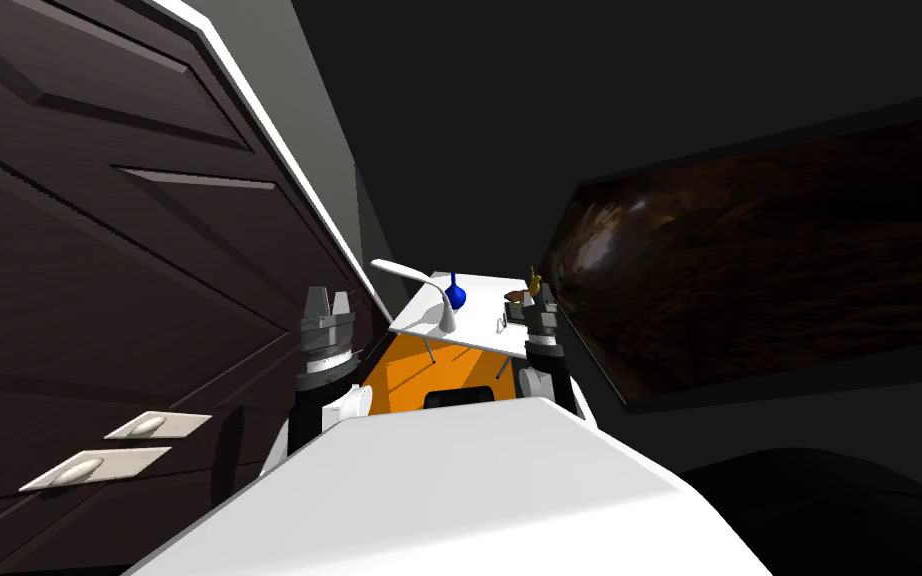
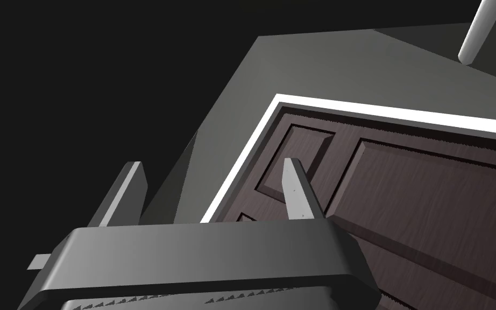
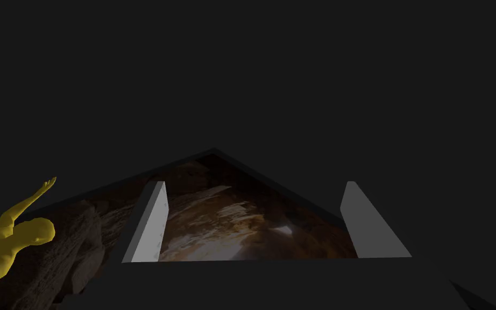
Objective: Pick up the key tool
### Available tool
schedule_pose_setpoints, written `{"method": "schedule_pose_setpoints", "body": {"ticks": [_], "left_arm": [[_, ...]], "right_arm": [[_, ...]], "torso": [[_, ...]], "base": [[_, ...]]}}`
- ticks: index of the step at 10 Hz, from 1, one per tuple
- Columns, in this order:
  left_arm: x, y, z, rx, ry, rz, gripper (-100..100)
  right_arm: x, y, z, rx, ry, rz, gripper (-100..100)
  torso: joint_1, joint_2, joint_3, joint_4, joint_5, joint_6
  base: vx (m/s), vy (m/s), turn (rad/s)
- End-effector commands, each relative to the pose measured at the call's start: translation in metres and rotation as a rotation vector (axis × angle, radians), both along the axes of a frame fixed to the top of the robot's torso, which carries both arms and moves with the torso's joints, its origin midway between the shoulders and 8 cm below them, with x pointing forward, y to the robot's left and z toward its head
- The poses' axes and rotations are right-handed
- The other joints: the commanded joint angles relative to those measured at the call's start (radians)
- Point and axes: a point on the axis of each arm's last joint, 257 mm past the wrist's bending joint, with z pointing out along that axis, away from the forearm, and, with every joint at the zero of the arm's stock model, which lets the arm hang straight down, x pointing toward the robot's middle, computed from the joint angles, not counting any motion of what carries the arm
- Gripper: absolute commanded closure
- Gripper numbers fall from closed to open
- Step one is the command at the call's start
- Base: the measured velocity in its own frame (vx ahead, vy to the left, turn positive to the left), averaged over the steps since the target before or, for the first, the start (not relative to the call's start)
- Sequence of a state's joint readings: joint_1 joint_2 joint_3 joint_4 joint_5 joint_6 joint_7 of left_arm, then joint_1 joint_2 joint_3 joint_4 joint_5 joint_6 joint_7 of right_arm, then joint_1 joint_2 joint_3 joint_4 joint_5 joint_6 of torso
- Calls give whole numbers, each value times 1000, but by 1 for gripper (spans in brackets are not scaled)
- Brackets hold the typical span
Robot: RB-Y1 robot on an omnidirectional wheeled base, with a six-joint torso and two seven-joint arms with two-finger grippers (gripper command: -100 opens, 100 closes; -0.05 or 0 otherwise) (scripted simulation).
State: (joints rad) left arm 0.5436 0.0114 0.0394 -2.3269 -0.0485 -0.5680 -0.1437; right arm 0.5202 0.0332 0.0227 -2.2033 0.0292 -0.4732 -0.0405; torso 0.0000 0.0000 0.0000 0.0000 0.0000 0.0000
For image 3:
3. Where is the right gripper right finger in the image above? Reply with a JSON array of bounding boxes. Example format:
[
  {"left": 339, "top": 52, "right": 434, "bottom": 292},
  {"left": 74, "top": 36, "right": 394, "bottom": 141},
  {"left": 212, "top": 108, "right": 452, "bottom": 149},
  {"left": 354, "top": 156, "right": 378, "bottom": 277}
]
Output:
[{"left": 339, "top": 180, "right": 413, "bottom": 259}]

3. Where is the yellow human figurine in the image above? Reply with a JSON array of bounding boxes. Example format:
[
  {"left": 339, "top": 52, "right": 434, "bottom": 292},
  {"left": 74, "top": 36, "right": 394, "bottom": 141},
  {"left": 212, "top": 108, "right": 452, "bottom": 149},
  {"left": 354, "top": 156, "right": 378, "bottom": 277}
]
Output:
[{"left": 0, "top": 176, "right": 57, "bottom": 293}]

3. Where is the brown marbled table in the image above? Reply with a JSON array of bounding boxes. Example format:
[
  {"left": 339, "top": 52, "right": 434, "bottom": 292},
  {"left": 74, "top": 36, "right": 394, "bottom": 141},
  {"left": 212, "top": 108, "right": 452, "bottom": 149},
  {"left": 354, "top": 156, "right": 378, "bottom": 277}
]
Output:
[{"left": 0, "top": 147, "right": 359, "bottom": 310}]

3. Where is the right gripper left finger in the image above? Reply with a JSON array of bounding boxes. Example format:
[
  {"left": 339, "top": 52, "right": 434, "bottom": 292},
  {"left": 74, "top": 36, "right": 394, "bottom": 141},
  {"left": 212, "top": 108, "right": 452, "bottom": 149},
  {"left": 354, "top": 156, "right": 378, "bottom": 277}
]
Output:
[{"left": 121, "top": 180, "right": 169, "bottom": 263}]

